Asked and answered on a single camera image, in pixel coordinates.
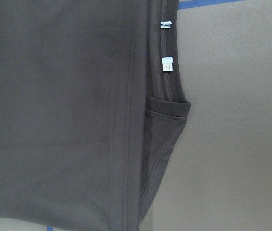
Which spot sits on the dark brown t-shirt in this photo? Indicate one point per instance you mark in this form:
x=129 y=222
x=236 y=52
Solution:
x=91 y=107

